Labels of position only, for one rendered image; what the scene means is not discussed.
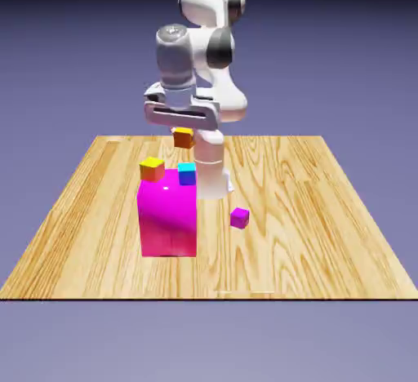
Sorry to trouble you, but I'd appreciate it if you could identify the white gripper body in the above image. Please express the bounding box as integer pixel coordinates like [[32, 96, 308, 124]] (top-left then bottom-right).
[[144, 100, 221, 131]]

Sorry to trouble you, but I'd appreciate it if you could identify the small orange cube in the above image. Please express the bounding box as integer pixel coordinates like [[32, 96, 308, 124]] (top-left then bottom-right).
[[172, 127, 195, 150]]

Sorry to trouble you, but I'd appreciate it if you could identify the small blue cube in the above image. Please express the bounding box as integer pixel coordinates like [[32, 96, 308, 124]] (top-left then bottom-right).
[[177, 162, 198, 187]]

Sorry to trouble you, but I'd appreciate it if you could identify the small yellow cube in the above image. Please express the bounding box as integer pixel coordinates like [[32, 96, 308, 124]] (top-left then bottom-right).
[[139, 156, 166, 183]]

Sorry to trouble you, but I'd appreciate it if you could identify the small purple cube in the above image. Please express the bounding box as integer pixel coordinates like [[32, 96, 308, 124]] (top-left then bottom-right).
[[229, 207, 250, 230]]

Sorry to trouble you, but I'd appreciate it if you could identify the large magenta box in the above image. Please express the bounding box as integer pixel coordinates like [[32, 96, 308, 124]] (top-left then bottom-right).
[[136, 167, 198, 258]]

